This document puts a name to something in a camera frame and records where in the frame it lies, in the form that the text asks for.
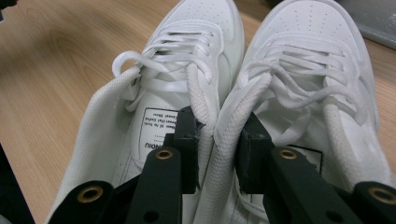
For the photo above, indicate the white sneaker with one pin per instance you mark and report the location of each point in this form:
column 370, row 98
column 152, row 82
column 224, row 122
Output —
column 202, row 15
column 311, row 18

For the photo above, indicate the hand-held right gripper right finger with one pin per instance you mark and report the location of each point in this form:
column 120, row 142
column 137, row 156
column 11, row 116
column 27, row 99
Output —
column 295, row 186

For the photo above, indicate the metal shoe rack grey shelves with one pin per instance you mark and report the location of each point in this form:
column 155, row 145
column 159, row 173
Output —
column 373, row 21

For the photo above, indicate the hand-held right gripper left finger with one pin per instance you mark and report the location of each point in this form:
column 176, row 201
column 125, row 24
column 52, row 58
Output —
column 162, row 186

